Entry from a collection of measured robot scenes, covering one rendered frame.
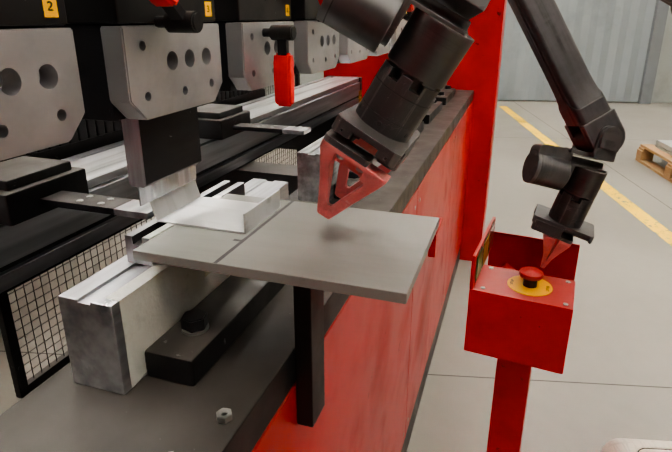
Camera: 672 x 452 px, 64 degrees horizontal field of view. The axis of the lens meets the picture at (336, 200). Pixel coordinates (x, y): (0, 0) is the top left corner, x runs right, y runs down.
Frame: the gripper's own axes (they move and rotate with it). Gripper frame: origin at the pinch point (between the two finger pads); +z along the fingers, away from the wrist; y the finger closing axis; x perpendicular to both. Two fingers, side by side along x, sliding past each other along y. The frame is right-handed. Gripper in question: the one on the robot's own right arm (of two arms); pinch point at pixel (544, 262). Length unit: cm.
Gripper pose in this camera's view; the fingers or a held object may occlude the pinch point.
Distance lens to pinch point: 105.7
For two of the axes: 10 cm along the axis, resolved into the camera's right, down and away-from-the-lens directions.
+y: -8.8, -3.7, 2.9
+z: -2.3, 8.8, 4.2
